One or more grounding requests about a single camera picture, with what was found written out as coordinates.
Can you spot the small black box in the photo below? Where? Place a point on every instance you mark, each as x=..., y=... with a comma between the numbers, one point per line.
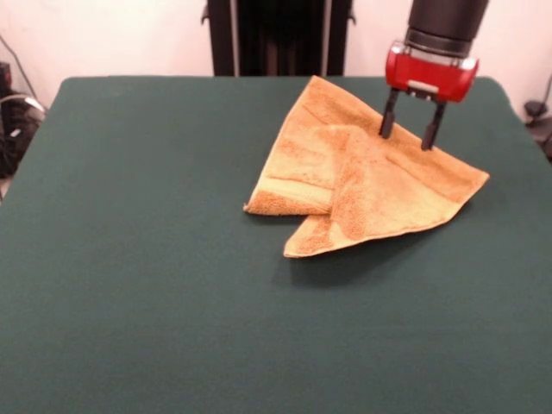
x=4, y=77

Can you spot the black floor device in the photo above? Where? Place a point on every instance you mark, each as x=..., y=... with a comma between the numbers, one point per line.
x=535, y=108

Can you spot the dark green table cloth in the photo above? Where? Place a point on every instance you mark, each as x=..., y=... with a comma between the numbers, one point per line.
x=129, y=280

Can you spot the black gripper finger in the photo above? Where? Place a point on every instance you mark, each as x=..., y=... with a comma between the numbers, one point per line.
x=432, y=127
x=388, y=116

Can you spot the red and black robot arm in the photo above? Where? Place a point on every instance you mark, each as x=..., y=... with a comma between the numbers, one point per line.
x=444, y=21

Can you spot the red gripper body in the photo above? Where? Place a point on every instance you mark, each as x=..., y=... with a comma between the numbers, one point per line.
x=431, y=75

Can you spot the tan terry towel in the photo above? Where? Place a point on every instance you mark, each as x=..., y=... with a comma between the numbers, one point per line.
x=379, y=194

